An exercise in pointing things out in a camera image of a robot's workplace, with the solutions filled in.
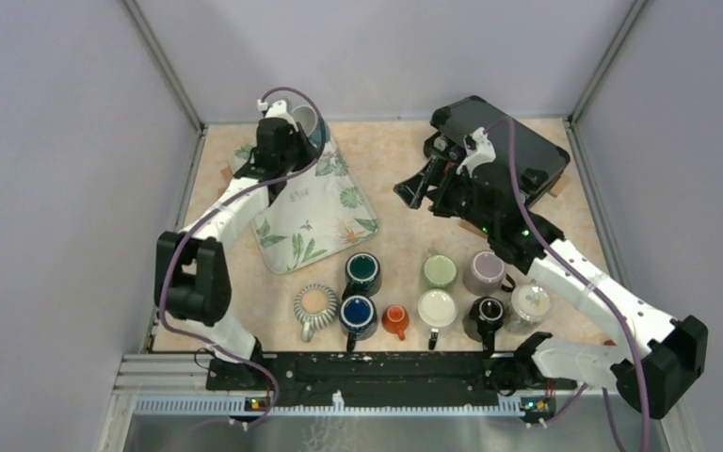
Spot striped grey white mug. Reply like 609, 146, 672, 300
293, 283, 339, 343

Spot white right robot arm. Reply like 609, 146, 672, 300
394, 158, 709, 420

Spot white ribbed mug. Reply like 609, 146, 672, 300
416, 289, 458, 351

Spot navy blue mug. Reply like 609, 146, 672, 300
339, 295, 378, 352

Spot light green mug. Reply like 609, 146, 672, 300
421, 249, 458, 291

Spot wooden block behind case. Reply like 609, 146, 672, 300
548, 174, 570, 199

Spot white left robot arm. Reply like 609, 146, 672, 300
153, 117, 328, 390

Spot black mug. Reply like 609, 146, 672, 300
462, 296, 506, 355

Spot dark green mug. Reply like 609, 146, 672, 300
342, 252, 382, 299

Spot small orange mug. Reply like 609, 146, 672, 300
381, 305, 410, 341

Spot lilac purple mug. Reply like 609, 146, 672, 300
462, 250, 517, 297

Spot white floral tray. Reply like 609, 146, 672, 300
251, 124, 379, 274

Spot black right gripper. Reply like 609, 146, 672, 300
394, 155, 496, 235

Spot light blue mug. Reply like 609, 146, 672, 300
291, 104, 330, 148

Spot clear floral glass jar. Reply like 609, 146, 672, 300
506, 283, 553, 335

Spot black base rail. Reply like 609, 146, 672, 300
205, 351, 577, 408

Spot black poker chip case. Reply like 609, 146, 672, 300
423, 95, 570, 207

